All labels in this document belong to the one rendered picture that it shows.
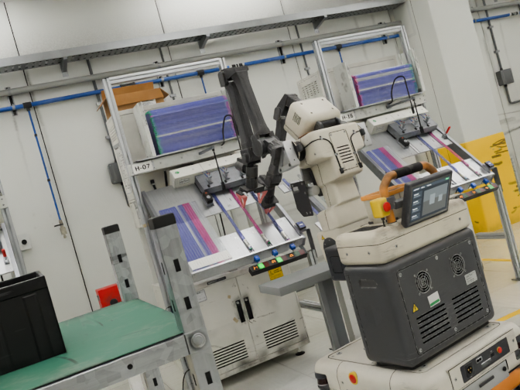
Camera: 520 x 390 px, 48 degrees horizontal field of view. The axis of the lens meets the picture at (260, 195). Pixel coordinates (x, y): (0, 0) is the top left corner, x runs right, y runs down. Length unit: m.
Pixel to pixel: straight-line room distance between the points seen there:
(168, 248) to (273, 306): 2.81
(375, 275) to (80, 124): 3.31
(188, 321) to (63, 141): 4.23
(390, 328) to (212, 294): 1.41
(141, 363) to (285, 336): 2.86
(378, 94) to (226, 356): 2.04
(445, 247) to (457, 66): 3.86
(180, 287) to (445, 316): 1.72
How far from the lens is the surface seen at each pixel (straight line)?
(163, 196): 3.47
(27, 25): 5.16
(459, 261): 2.48
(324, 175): 2.54
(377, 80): 4.22
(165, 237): 0.75
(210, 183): 3.46
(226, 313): 3.43
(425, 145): 4.18
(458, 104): 6.00
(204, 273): 3.05
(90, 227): 4.89
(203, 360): 0.78
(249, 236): 3.24
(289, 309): 3.59
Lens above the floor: 1.11
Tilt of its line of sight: 2 degrees down
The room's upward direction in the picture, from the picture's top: 15 degrees counter-clockwise
